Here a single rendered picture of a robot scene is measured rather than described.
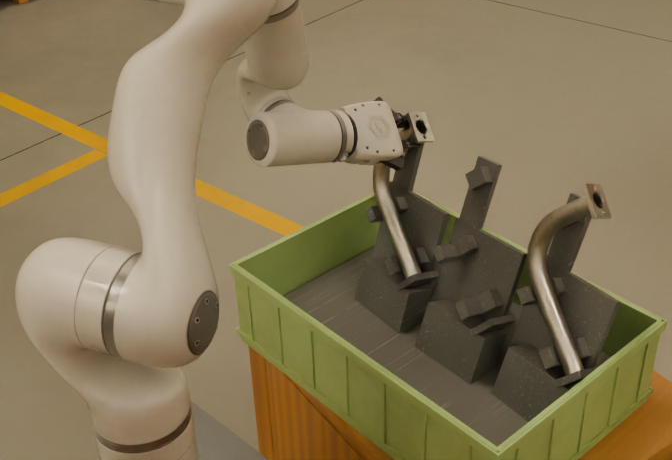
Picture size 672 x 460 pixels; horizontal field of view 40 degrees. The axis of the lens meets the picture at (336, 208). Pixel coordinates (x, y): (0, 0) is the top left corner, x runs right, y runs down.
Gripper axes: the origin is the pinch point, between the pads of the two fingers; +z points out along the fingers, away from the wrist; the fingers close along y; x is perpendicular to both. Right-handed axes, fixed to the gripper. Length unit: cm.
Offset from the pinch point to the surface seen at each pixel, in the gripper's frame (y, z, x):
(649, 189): 10, 214, 95
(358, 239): -9.9, 7.5, 30.3
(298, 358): -30.9, -18.9, 23.6
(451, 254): -22.0, 1.6, 1.3
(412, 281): -24.0, -1.9, 8.8
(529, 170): 34, 190, 128
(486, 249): -23.0, 5.8, -2.7
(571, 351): -43.1, 3.1, -14.9
